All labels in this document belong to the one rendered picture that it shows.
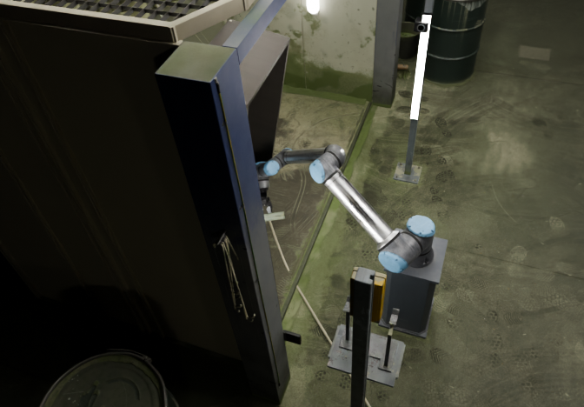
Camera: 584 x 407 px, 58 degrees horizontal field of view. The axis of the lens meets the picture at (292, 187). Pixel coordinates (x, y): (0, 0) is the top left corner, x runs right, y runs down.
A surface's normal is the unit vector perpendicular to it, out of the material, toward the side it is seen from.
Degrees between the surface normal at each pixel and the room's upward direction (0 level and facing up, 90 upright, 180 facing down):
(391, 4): 90
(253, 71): 12
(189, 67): 0
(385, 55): 90
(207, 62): 0
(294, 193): 0
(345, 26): 90
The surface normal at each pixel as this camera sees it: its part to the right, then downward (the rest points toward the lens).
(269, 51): 0.13, -0.64
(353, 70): -0.34, 0.70
